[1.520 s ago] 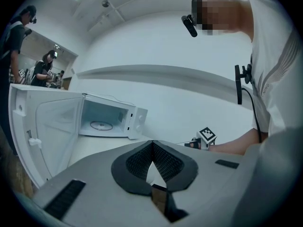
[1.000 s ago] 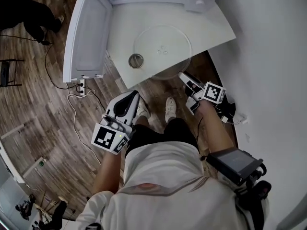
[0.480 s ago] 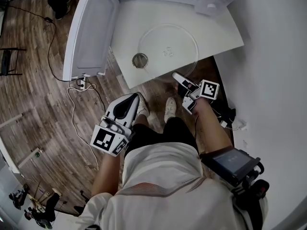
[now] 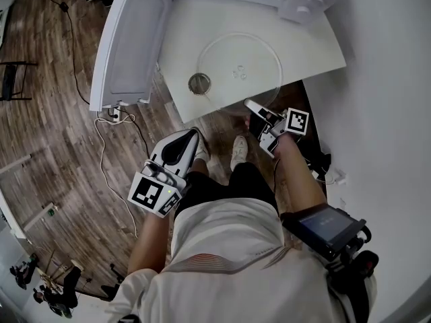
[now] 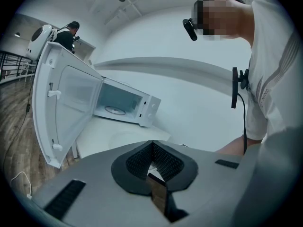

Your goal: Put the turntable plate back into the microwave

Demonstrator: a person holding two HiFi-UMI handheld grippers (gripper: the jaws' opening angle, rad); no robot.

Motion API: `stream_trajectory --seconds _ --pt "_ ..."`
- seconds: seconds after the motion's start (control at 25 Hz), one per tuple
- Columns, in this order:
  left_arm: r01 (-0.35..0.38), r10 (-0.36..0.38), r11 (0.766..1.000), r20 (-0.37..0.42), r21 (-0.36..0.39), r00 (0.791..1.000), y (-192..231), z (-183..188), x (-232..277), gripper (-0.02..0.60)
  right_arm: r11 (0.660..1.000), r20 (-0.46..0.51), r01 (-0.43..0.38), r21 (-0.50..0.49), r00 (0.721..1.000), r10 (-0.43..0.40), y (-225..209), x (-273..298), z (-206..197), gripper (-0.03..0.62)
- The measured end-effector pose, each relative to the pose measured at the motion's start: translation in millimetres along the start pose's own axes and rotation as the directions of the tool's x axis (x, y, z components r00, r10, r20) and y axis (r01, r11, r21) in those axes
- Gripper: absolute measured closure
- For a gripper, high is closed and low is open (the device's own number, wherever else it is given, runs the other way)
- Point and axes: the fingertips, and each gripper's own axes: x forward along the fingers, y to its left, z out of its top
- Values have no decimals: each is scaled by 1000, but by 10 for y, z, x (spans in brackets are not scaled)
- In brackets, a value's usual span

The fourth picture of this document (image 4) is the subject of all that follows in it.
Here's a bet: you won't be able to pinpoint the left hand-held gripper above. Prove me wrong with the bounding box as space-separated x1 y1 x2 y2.
127 129 201 219

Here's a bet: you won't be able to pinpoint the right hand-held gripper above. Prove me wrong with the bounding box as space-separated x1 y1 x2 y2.
243 98 310 158

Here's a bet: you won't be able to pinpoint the round glass turntable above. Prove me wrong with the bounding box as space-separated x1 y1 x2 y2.
196 32 284 116

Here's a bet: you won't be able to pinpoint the person's right forearm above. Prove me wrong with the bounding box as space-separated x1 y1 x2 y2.
274 135 329 215

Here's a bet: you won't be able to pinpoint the person's left forearm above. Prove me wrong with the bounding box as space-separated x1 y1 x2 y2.
127 210 176 276

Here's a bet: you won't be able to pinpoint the person's left white shoe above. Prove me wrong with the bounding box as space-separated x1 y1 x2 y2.
194 136 211 162

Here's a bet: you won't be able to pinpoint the person's white shoe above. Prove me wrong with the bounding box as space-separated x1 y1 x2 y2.
230 135 249 171
194 136 211 162

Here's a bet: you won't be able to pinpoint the person's right white shoe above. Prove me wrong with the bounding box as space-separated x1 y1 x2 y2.
230 135 249 171

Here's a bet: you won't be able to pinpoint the white power strip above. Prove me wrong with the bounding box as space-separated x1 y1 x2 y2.
107 101 129 124

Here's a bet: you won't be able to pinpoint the person's black shorts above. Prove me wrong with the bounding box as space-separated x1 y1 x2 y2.
183 161 281 222

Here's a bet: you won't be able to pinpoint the white microwave oven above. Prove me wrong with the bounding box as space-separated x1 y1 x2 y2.
89 0 347 114

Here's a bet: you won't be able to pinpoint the person in white shirt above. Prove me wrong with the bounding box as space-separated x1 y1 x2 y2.
104 196 378 323

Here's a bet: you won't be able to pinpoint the black chest-mounted screen device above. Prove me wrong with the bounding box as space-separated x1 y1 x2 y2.
281 203 366 262

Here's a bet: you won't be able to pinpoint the black folding chair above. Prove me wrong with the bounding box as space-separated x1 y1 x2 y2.
0 61 38 102

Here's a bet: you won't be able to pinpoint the round desk cable grommet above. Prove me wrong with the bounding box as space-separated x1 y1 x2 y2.
187 72 213 96

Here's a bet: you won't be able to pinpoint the white floor cable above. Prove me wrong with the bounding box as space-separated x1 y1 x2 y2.
93 112 139 239

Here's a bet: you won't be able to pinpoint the white wall adapter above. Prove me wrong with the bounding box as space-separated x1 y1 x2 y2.
325 167 347 186

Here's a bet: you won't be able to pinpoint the black floor cable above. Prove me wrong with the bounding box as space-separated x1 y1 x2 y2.
30 0 92 106

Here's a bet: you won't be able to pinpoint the black chest device mount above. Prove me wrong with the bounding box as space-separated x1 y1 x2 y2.
325 227 380 294

